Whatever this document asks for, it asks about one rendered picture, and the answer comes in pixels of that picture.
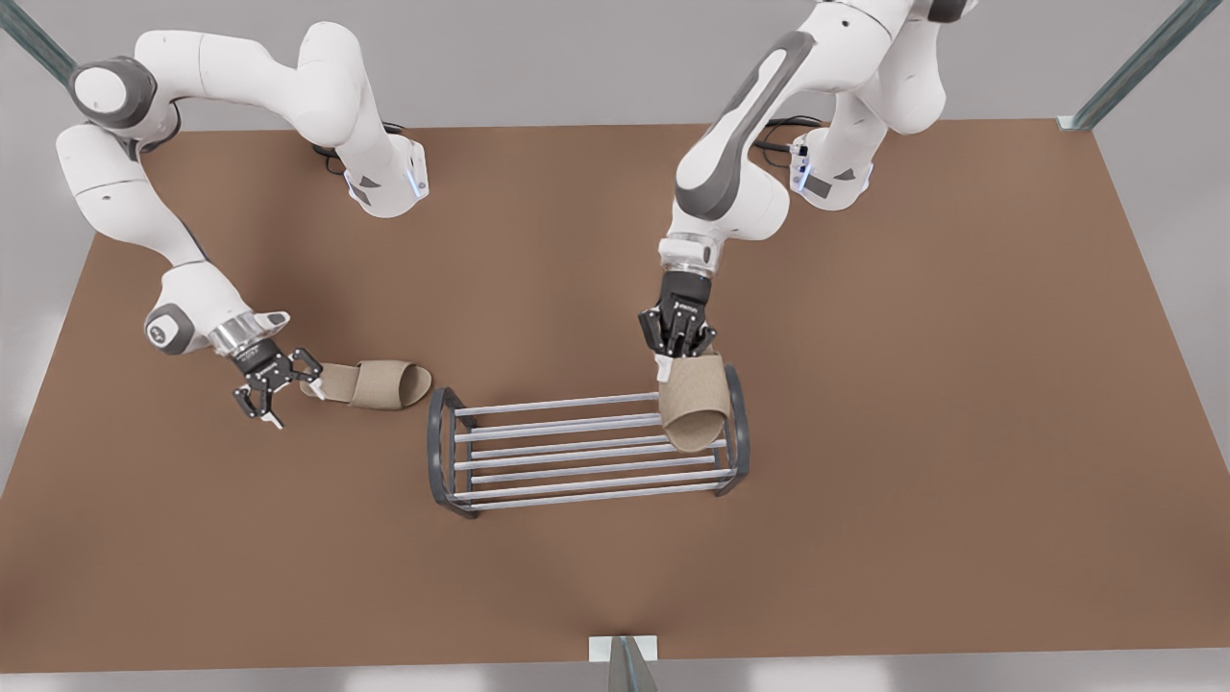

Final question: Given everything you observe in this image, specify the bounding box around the silver frame post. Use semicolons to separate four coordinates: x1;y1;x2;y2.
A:
1056;0;1224;133
0;0;77;87
588;634;661;692

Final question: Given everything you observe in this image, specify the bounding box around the grey metal shoe rack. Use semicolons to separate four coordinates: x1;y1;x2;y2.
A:
427;362;751;520

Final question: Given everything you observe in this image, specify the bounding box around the black cable loop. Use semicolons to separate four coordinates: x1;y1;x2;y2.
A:
311;122;406;176
751;115;826;156

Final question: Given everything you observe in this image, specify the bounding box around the tan slipper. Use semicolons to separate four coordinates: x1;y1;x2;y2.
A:
301;359;434;412
657;353;732;455

